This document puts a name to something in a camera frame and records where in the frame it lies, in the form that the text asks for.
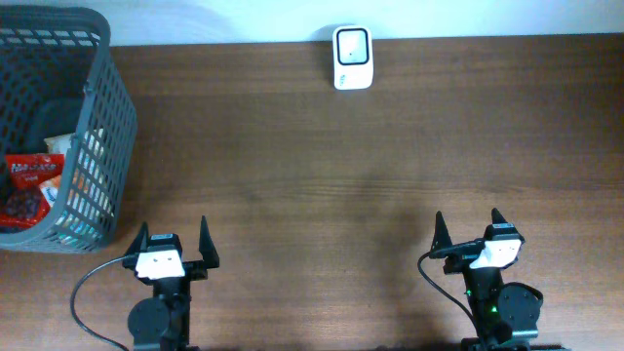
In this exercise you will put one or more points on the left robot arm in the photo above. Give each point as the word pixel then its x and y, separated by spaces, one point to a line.
pixel 162 321

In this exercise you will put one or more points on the cream noodle packet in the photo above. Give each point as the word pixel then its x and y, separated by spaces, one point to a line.
pixel 61 144

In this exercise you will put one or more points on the teal tissue pack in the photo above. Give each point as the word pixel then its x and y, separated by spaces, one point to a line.
pixel 72 229

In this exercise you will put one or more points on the red snack bag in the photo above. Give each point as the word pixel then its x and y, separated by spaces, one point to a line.
pixel 26 205

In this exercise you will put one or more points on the grey plastic mesh basket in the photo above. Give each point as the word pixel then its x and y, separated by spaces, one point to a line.
pixel 58 78

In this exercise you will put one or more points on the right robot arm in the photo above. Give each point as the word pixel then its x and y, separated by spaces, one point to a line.
pixel 504 315

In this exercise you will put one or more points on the white barcode scanner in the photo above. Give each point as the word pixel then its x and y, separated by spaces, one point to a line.
pixel 352 58

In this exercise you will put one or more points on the orange tissue pack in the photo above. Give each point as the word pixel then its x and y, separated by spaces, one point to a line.
pixel 50 190

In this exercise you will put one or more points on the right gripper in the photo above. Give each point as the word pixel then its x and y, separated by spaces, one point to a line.
pixel 461 255

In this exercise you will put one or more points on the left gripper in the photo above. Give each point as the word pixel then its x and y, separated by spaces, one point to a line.
pixel 193 266

